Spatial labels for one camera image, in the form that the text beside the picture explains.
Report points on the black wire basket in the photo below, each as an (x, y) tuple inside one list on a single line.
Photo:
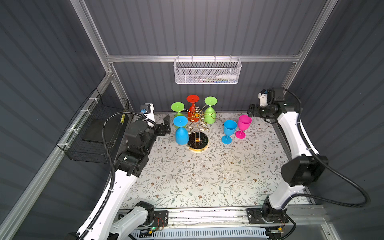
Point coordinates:
[(84, 142)]

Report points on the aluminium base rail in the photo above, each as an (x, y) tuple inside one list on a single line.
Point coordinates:
[(194, 223)]

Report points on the white wire mesh basket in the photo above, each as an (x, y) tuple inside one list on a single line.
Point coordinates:
[(207, 71)]

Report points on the red wine glass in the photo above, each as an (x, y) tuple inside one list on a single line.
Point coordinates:
[(193, 99)]

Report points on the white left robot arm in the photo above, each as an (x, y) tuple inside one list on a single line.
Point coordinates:
[(139, 137)]

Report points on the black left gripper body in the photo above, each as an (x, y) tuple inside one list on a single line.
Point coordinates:
[(160, 132)]

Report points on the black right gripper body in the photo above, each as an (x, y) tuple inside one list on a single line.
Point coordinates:
[(258, 111)]

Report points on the pink wine glass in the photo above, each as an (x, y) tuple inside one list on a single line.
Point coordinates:
[(243, 124)]

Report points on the gold wine glass rack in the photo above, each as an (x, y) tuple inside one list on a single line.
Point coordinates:
[(198, 139)]

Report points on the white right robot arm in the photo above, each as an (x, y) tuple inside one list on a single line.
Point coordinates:
[(303, 168)]

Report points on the blue wine glass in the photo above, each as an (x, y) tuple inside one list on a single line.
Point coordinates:
[(181, 134), (230, 127)]

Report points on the green wine glass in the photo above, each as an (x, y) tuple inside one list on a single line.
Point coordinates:
[(210, 113), (178, 107)]

